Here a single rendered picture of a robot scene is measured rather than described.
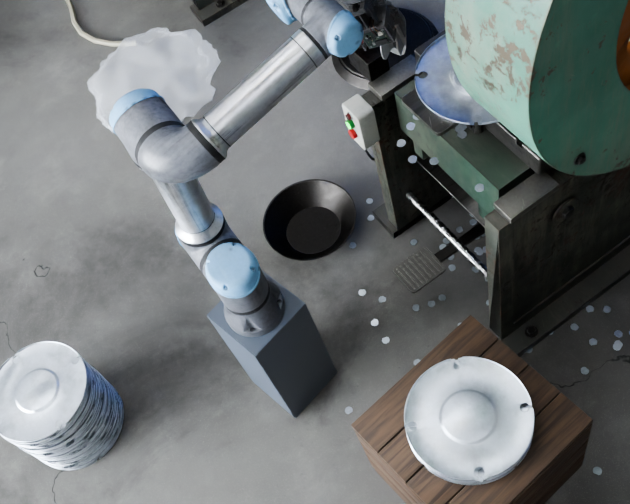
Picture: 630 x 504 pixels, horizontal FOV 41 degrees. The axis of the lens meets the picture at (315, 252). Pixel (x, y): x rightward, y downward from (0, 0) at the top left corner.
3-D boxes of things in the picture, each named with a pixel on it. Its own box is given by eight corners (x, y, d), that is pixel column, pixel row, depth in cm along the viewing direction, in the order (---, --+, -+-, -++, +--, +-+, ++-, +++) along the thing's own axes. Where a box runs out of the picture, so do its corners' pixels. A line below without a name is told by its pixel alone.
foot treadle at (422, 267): (414, 301, 240) (412, 293, 235) (393, 277, 245) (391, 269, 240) (574, 185, 248) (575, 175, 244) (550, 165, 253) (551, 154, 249)
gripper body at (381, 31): (365, 53, 179) (338, 14, 171) (369, 23, 184) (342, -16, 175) (398, 44, 176) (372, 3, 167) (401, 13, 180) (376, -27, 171)
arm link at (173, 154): (153, 192, 153) (355, 8, 150) (126, 156, 158) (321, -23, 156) (185, 217, 163) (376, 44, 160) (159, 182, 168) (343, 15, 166)
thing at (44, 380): (17, 464, 222) (16, 464, 221) (-29, 389, 236) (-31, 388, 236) (106, 392, 227) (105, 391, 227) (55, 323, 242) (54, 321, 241)
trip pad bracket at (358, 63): (378, 113, 224) (367, 62, 207) (357, 92, 229) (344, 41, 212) (396, 101, 224) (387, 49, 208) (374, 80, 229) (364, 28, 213)
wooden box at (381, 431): (473, 575, 211) (467, 546, 181) (370, 466, 230) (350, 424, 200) (582, 464, 219) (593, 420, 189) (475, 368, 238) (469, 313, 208)
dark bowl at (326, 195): (300, 288, 262) (295, 278, 256) (251, 226, 277) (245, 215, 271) (378, 233, 266) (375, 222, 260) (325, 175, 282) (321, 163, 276)
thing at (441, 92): (545, 125, 180) (545, 122, 179) (409, 125, 187) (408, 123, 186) (547, 24, 193) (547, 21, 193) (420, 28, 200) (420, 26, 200)
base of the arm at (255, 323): (255, 348, 204) (244, 331, 195) (213, 314, 211) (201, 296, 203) (297, 304, 208) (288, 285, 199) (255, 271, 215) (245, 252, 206)
